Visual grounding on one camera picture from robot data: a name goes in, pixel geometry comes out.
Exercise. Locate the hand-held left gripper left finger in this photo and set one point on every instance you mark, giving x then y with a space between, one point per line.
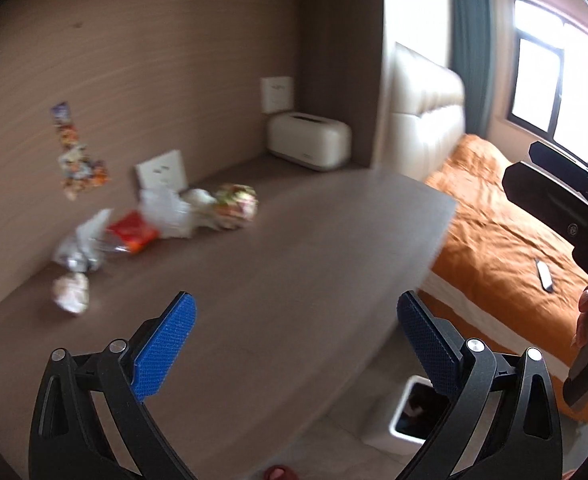
166 345

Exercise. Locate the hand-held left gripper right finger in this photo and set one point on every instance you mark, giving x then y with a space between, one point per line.
426 345

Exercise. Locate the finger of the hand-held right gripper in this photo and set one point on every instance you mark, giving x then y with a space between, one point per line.
549 200

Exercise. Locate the white trash bin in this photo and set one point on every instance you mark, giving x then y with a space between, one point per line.
384 430

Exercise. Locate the person's right hand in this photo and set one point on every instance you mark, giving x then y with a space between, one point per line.
585 310

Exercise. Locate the small white remote control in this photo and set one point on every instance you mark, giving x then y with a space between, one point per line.
544 275

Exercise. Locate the bed with orange cover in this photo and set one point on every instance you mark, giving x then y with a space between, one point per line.
499 240

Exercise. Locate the red orange snack packet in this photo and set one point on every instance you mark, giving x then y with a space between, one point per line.
131 232

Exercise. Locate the black-framed window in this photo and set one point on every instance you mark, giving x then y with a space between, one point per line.
539 80

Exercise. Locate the crumpled clear plastic wrapper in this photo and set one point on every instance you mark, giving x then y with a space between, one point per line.
81 250

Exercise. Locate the white plastic wrapper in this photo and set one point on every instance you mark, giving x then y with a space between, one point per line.
166 212

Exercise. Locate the white tissue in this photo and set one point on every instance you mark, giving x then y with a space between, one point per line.
201 200

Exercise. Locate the cream padded headboard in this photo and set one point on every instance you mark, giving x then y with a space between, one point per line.
424 110

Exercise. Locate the colourful crumpled paper ball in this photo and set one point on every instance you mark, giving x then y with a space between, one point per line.
236 205

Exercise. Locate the grey-blue curtain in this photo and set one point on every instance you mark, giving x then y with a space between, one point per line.
469 35

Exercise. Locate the strip of cartoon stickers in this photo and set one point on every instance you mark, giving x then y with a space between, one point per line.
73 160

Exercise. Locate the white slotted box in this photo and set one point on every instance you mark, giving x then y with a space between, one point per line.
309 140

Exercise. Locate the wooden desk with shelves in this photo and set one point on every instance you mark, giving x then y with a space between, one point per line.
173 60

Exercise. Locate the white wall socket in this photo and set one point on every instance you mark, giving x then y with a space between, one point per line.
276 94
161 170

